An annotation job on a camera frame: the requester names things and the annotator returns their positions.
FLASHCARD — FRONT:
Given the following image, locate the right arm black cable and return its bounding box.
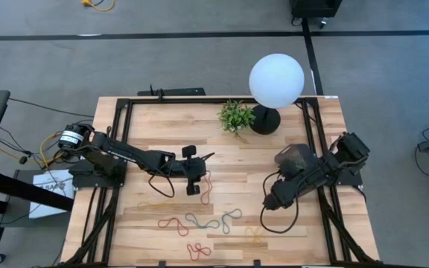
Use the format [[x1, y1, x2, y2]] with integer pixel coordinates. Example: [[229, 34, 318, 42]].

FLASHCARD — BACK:
[[260, 170, 299, 235]]

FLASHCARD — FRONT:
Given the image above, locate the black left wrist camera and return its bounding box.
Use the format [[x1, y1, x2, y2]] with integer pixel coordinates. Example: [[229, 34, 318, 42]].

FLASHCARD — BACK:
[[181, 144, 197, 160]]

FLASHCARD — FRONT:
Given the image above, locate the white printed cardboard box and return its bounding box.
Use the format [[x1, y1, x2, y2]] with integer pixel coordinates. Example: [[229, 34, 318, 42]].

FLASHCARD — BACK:
[[28, 169, 76, 220]]

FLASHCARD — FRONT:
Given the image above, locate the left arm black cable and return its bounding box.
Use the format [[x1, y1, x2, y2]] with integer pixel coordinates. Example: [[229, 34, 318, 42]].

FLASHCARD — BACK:
[[147, 173, 176, 199]]

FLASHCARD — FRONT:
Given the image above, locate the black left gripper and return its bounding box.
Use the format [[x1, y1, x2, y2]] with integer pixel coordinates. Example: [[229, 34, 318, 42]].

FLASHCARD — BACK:
[[171, 151, 216, 197]]

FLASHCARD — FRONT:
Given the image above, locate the black wheeled cart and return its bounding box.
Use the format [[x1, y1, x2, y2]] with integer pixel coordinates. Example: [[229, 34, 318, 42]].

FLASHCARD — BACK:
[[290, 0, 343, 29]]

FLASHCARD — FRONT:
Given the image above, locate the small potted green plant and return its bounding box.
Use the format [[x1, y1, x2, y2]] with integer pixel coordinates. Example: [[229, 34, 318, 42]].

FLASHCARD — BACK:
[[217, 99, 257, 137]]

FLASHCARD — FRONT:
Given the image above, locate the yellow floor cable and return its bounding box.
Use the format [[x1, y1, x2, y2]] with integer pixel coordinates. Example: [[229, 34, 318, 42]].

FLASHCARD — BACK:
[[81, 0, 115, 13]]

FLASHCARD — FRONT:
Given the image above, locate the black box with antenna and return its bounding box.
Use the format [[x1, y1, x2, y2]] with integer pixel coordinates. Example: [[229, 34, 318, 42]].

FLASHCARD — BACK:
[[136, 84, 207, 97]]

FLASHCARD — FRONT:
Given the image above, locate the thin black floor cable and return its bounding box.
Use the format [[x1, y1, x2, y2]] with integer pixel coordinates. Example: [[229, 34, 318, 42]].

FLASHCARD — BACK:
[[7, 97, 95, 119]]

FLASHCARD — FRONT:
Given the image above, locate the white globe table lamp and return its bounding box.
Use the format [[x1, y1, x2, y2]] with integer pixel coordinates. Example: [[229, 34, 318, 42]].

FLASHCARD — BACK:
[[248, 53, 306, 135]]

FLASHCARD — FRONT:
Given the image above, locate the clear plastic bin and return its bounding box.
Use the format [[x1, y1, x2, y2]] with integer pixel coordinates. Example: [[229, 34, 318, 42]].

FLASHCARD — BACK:
[[273, 143, 314, 179]]

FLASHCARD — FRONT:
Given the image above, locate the long teal rubber band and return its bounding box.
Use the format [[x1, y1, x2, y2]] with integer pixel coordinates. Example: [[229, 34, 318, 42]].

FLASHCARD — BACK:
[[185, 212, 221, 230]]

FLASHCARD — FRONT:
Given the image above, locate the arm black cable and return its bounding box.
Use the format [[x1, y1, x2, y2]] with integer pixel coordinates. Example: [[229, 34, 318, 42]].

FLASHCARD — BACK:
[[147, 173, 176, 199], [260, 170, 299, 235]]

